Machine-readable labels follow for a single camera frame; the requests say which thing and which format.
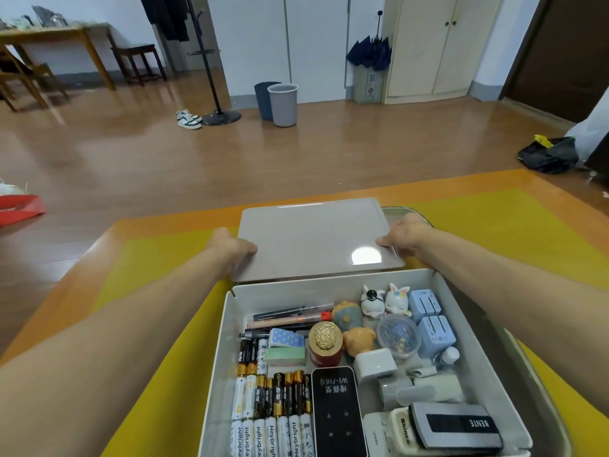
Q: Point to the gray trash bin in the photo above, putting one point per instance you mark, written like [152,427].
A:
[283,107]

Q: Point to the red plastic bag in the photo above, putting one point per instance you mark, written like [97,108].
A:
[21,206]

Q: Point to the white bunny figurine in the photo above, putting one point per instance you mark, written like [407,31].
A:
[397,302]

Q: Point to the dark wooden stool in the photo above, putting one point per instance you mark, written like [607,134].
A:
[135,48]

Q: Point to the silver pot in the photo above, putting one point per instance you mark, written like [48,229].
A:
[47,18]

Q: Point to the black coat stand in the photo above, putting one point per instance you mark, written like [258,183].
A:
[221,118]

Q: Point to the dark blue trash bin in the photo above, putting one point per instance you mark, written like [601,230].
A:
[260,102]

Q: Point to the person's right forearm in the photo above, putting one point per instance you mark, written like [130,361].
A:
[523,299]

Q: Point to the small white-capped bottle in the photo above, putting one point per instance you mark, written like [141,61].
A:
[449,355]

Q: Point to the white storage box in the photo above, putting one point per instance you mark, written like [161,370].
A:
[285,292]

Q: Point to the wooden chair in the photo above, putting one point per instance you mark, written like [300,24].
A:
[28,76]

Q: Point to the gray metal safe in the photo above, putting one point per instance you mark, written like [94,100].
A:
[367,85]

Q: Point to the wooden side table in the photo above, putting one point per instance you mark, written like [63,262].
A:
[52,32]

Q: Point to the dark brown door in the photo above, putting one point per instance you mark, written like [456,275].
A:
[561,57]

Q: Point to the white sneaker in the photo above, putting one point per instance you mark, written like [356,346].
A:
[185,113]
[189,124]

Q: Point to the yellow table mat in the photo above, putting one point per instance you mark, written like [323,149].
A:
[499,223]

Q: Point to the cream two-door cabinet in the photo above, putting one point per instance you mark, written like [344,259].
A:
[428,47]

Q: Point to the person's left hand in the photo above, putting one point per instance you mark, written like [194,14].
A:
[230,249]

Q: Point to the red cylindrical can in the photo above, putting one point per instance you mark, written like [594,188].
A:
[326,345]

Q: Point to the red marker pen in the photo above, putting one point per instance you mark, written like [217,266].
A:
[285,322]

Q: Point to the black WiFi device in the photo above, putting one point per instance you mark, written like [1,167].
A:
[338,414]

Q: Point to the navy folded umbrella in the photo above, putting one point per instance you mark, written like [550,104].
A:
[368,54]

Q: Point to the stainless steel tray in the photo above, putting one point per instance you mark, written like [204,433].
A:
[523,376]

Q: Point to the dark hanging coat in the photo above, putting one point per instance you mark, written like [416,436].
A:
[166,14]

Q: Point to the person's left forearm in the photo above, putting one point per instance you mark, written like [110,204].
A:
[95,347]

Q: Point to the bundle of black pens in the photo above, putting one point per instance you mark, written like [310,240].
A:
[285,311]

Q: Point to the black low cabinet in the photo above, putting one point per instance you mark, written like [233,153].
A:
[600,159]

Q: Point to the white mini fan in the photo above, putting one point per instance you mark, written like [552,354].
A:
[395,390]

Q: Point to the white figurine black hat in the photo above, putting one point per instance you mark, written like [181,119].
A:
[372,303]

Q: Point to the person's right hand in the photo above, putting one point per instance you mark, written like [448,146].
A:
[407,235]

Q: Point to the black garbage bag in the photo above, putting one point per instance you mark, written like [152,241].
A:
[547,157]

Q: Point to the pile of small batteries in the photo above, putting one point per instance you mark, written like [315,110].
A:
[271,414]

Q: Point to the clear round clip container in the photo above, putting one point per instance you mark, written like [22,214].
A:
[398,335]

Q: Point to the white remote control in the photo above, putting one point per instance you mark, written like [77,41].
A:
[380,433]

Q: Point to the white built-in wardrobe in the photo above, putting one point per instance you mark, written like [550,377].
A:
[252,42]

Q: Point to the white box lid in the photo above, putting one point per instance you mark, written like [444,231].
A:
[309,237]

